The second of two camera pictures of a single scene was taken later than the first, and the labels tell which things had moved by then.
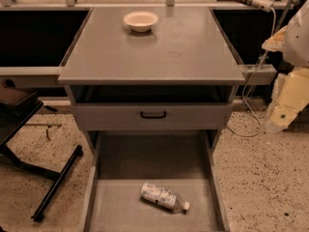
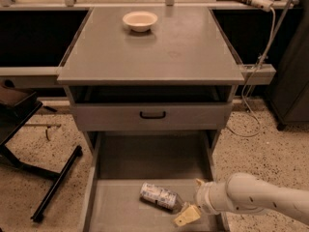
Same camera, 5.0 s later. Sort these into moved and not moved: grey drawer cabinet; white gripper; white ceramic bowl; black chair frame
Moved: white gripper
Not moved: black chair frame; white ceramic bowl; grey drawer cabinet
